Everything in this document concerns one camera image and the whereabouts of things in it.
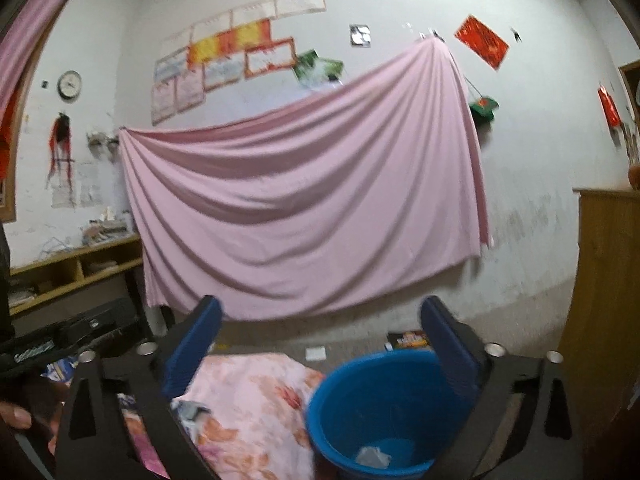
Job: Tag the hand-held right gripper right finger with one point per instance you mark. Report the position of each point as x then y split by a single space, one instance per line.
450 355

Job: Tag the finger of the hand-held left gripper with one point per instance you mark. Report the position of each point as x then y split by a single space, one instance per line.
105 322

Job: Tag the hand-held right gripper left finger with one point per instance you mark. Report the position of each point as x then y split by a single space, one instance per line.
192 355

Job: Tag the blue plastic bucket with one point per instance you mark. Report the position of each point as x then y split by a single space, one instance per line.
380 400

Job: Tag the white plastic wrapper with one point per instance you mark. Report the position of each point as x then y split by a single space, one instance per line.
372 456

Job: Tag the person's left hand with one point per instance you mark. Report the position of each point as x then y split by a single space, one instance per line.
15 415

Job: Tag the blue white printed packet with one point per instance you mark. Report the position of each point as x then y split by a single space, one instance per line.
59 370

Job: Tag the dark snack packet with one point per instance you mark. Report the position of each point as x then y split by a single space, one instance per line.
410 341

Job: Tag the wooden shelf desk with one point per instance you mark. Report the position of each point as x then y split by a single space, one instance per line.
65 257

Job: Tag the pink floral blanket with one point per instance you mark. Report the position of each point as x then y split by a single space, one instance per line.
250 410

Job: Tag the clutter of desk items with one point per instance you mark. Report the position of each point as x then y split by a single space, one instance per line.
107 225

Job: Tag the white paper scrap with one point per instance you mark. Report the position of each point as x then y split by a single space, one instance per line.
316 353

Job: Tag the wooden cabinet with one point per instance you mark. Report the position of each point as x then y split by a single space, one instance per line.
605 300

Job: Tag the red tassel decoration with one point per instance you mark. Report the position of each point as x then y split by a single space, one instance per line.
61 145

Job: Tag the green hanging bag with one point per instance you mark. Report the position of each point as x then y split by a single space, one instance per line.
484 110

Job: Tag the orange round object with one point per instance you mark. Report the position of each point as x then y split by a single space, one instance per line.
635 176

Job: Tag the red envelope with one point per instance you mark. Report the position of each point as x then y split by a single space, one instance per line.
610 107

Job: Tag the pink curtain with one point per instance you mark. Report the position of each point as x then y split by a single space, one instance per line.
35 25

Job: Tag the green photo poster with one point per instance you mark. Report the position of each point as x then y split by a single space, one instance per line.
317 67

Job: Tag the red paper sheet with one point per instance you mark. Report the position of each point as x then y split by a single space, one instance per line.
481 41

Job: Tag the pink sheet on wall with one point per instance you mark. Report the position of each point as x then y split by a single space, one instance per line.
300 185

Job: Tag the round wall clock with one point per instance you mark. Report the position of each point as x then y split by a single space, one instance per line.
69 84

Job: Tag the cluster of wall certificates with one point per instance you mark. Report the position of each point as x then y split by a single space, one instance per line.
220 55

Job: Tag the small black wall hook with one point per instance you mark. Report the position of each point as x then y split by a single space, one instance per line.
515 35

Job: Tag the small dark wall photo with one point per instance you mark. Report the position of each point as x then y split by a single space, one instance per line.
360 36

